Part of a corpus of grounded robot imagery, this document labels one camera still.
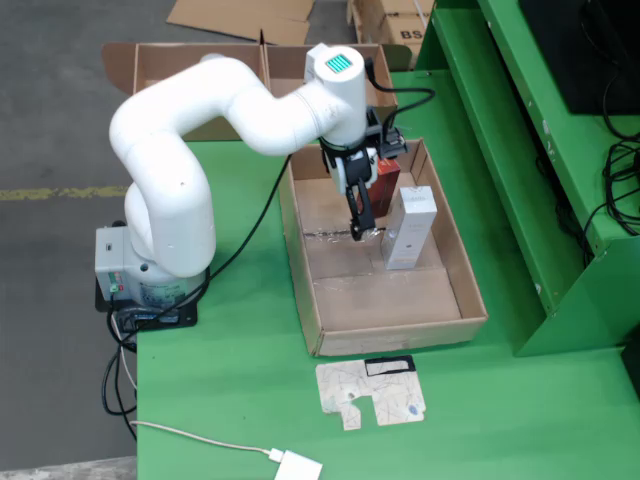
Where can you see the white d'Alba carton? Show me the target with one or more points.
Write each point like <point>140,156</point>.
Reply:
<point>410,225</point>

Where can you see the white adapter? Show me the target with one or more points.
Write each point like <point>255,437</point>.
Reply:
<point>297,466</point>

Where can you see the green metal shelf unit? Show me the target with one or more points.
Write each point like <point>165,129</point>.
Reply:
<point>500,150</point>

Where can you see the cardboard carton BS print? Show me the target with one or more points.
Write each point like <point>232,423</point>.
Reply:
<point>405,35</point>

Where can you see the grey robot base box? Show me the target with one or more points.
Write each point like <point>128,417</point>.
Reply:
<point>115,260</point>

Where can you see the flattened printed cardboard piece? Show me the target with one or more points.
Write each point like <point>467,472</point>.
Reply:
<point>370,395</point>

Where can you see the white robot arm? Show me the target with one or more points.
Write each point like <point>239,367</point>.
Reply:
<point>160,150</point>

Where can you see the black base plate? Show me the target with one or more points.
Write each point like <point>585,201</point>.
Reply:
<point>175,320</point>

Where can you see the red carton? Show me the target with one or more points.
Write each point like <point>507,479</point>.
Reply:
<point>385,192</point>

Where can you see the open cardboard tray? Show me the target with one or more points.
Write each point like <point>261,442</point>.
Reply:
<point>380,295</point>

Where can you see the divided cardboard box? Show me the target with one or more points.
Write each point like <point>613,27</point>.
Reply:
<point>165,70</point>

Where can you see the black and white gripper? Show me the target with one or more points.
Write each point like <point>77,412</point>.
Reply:
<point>350,167</point>

